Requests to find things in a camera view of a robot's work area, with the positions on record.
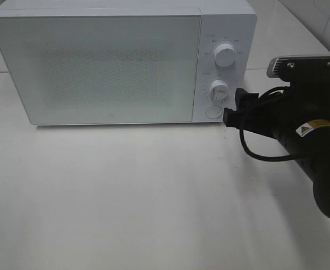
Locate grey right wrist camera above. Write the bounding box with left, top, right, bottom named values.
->
left=266, top=55, right=330, bottom=83

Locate white microwave oven body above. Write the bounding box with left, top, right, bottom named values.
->
left=0, top=8, right=257, bottom=125

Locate white timer knob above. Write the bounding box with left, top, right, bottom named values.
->
left=208, top=80, right=229, bottom=101

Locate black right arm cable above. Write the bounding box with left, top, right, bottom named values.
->
left=239, top=85, right=330, bottom=163

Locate round white door button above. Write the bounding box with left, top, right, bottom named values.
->
left=206, top=105, right=223, bottom=119

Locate white upper power knob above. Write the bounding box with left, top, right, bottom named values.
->
left=213, top=42, right=237, bottom=68

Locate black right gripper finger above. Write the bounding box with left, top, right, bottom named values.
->
left=235, top=88, right=259, bottom=110
left=222, top=108, right=247, bottom=130

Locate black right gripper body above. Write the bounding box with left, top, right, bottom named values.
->
left=245, top=82, right=330, bottom=141

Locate white microwave door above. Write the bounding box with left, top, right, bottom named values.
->
left=0, top=16, right=200, bottom=125

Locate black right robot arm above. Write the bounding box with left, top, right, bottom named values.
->
left=223, top=81, right=330, bottom=218

